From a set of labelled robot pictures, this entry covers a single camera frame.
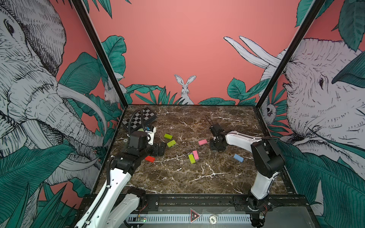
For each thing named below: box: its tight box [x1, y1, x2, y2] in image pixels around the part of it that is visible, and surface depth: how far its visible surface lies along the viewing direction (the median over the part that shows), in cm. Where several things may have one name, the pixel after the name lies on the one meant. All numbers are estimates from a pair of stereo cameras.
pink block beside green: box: [192, 150, 200, 161], surface depth 93 cm
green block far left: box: [163, 133, 173, 140], surface depth 103 cm
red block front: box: [144, 155, 155, 163], surface depth 92 cm
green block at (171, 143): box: [166, 139, 177, 148], surface depth 99 cm
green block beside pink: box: [188, 153, 196, 164], surface depth 92 cm
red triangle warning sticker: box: [189, 207, 202, 224], surface depth 71 cm
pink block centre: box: [198, 138, 208, 146], surface depth 100 cm
